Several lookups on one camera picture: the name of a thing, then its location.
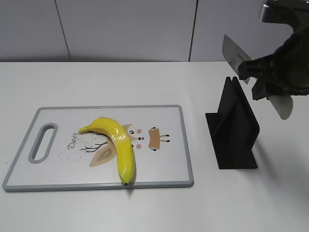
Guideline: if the yellow plastic banana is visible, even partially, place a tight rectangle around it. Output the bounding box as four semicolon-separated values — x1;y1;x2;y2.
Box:
78;117;136;186

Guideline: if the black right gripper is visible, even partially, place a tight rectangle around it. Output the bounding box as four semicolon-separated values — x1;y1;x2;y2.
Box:
238;31;309;101

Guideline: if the white-handled kitchen knife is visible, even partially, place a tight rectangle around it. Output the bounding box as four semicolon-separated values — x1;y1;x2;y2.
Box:
222;34;294;120

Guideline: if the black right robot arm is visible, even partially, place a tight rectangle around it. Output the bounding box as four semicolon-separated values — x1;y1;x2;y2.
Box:
238;0;309;101

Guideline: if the black knife stand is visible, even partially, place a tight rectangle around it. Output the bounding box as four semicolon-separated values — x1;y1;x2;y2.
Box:
205;76;260;170

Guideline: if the white grey-rimmed cutting board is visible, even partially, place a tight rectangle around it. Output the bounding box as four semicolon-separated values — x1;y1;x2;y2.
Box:
2;105;194;192

